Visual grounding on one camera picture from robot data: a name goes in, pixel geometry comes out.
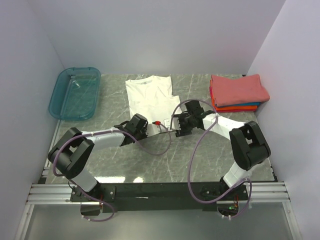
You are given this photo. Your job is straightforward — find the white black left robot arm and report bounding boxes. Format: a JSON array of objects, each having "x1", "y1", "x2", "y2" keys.
[{"x1": 47, "y1": 113, "x2": 148, "y2": 201}]

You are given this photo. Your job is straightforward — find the white t shirt red print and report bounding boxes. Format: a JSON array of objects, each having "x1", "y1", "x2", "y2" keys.
[{"x1": 125, "y1": 75, "x2": 181, "y2": 123}]

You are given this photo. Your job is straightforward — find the aluminium rail frame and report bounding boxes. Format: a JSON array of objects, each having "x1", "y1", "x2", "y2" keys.
[{"x1": 15, "y1": 162, "x2": 301, "y2": 240}]

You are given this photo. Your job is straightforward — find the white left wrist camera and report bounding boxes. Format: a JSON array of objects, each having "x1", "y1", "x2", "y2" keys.
[{"x1": 146, "y1": 122, "x2": 166, "y2": 138}]

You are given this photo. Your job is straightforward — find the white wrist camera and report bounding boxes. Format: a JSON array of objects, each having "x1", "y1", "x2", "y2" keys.
[
  {"x1": 163, "y1": 117, "x2": 181, "y2": 132},
  {"x1": 146, "y1": 122, "x2": 166, "y2": 138}
]

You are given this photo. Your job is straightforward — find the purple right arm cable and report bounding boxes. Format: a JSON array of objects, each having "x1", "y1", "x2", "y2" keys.
[{"x1": 168, "y1": 99, "x2": 253, "y2": 219}]

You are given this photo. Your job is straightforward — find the teal plastic bin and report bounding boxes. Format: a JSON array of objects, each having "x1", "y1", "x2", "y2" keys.
[{"x1": 48, "y1": 67, "x2": 101, "y2": 121}]

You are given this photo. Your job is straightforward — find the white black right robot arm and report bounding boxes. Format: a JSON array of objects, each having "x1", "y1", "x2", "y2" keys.
[{"x1": 169, "y1": 99, "x2": 271, "y2": 200}]

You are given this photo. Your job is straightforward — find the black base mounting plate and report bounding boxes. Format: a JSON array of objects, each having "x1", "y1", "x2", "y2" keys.
[{"x1": 70, "y1": 182, "x2": 249, "y2": 212}]

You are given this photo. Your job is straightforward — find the blue folded t shirt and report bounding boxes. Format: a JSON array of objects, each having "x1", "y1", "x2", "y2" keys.
[{"x1": 214, "y1": 102, "x2": 261, "y2": 108}]

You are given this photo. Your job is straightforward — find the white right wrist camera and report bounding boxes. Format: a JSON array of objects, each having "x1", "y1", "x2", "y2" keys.
[{"x1": 163, "y1": 117, "x2": 181, "y2": 132}]

